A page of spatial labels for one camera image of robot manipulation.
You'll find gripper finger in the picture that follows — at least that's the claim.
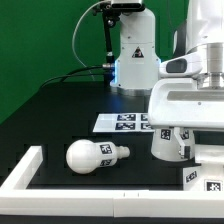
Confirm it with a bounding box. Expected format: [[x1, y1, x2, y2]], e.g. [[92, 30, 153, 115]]
[[174, 127, 191, 159]]

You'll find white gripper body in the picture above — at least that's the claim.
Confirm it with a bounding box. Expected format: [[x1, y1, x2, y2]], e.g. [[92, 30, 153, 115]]
[[148, 53, 224, 130]]

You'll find white lamp shade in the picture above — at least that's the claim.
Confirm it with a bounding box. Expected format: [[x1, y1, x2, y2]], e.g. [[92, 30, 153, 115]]
[[151, 127, 195, 162]]

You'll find white lamp base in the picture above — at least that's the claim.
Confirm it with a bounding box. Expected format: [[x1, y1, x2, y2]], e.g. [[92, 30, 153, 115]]
[[183, 144, 224, 191]]

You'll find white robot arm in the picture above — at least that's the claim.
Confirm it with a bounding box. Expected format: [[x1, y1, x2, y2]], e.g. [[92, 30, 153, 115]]
[[111, 0, 224, 161]]

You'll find white marker sheet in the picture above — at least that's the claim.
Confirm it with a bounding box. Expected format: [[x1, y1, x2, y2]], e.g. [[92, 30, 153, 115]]
[[93, 113, 153, 133]]

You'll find white light bulb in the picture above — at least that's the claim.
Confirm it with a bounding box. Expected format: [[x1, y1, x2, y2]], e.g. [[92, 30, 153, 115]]
[[66, 140, 130, 174]]

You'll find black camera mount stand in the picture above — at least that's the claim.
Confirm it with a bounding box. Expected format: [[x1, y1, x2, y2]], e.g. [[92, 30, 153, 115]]
[[94, 0, 146, 89]]

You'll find black cable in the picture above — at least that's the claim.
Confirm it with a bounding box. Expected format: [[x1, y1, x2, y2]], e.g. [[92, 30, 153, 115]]
[[40, 65, 111, 89]]

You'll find grey cable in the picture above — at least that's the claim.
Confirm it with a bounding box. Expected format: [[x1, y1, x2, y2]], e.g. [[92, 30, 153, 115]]
[[71, 0, 111, 69]]

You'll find white frame wall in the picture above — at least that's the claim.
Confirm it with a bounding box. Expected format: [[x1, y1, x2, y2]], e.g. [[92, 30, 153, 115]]
[[0, 146, 224, 218]]

